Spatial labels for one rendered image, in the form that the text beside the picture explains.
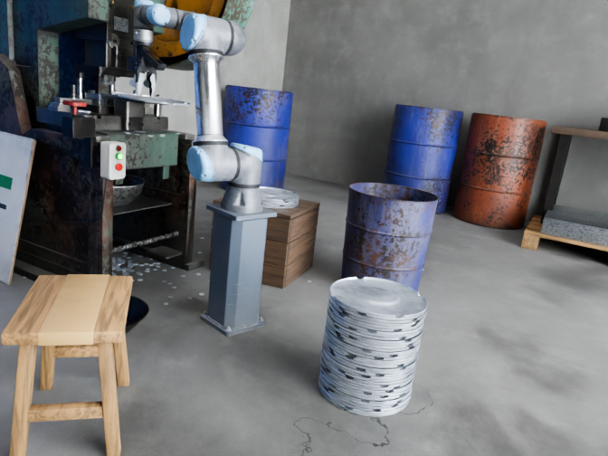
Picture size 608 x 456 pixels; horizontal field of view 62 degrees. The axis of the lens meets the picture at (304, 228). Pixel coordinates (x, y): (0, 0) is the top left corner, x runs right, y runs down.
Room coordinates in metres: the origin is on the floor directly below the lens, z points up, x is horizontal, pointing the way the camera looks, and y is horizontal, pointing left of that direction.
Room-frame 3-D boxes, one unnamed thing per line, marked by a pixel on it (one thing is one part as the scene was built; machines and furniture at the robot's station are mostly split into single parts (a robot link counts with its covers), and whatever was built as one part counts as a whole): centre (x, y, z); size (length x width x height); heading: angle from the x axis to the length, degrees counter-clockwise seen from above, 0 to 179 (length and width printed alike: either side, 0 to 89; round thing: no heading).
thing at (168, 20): (2.05, 0.64, 1.10); 0.11 x 0.11 x 0.08; 43
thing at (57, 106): (2.06, 0.99, 0.76); 0.17 x 0.06 x 0.10; 152
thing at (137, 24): (2.11, 0.72, 1.10); 0.09 x 0.08 x 0.11; 43
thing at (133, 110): (2.13, 0.75, 0.72); 0.25 x 0.14 x 0.14; 62
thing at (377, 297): (1.41, -0.24, 0.32); 0.29 x 0.29 x 0.01
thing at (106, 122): (2.21, 0.91, 0.68); 0.45 x 0.30 x 0.06; 152
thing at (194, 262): (2.52, 0.91, 0.45); 0.92 x 0.12 x 0.90; 62
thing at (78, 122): (1.83, 0.85, 0.62); 0.10 x 0.06 x 0.20; 152
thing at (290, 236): (2.41, 0.19, 0.18); 0.40 x 0.38 x 0.35; 70
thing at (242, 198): (1.78, 0.23, 0.50); 0.15 x 0.15 x 0.10
